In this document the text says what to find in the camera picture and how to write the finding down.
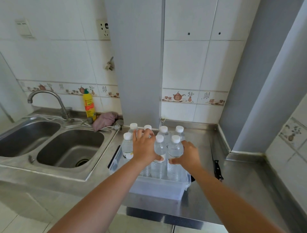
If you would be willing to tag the person's left hand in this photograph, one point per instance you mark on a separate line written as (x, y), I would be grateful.
(144, 150)

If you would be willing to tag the person's right hand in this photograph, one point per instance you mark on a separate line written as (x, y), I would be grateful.
(190, 157)

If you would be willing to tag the person's left thumb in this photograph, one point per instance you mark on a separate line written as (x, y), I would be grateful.
(159, 158)

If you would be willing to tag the person's left little finger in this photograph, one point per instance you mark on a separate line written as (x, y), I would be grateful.
(134, 136)

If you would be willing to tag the person's right thumb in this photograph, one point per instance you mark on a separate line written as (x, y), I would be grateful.
(175, 161)

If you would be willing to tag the clear white-capped water bottle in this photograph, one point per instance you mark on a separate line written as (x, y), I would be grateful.
(175, 149)
(145, 171)

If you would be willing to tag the person's left forearm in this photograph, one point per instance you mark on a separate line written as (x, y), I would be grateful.
(103, 204)

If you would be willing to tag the person's right forearm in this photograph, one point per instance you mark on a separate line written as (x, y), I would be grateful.
(230, 206)

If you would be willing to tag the cluster of water bottles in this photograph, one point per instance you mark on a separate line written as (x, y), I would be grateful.
(160, 153)

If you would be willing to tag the clear plastic storage bin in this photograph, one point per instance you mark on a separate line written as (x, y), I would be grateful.
(156, 189)

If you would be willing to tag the pink cloth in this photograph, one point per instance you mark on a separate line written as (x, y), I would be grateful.
(103, 120)

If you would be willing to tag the yellow dish soap bottle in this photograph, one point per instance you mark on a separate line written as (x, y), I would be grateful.
(89, 106)

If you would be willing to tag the stainless steel double sink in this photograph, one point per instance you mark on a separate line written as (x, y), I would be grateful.
(69, 148)

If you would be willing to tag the chrome curved faucet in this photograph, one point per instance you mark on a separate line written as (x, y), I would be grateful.
(58, 99)

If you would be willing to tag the metal wall valve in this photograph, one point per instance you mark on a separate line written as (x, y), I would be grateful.
(109, 64)

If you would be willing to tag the white wall socket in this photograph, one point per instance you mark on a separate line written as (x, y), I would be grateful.
(103, 28)

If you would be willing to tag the white light switch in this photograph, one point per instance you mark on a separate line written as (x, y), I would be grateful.
(24, 28)

